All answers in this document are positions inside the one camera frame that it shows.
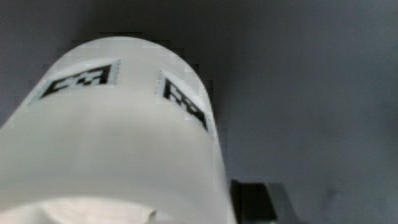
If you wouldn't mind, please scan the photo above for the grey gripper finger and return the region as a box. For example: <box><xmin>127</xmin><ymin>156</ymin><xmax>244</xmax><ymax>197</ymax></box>
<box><xmin>230</xmin><ymin>180</ymin><xmax>303</xmax><ymax>224</ymax></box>

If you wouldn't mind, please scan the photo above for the white conical lamp shade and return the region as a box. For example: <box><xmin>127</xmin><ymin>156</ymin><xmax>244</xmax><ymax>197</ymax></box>
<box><xmin>0</xmin><ymin>37</ymin><xmax>237</xmax><ymax>224</ymax></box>

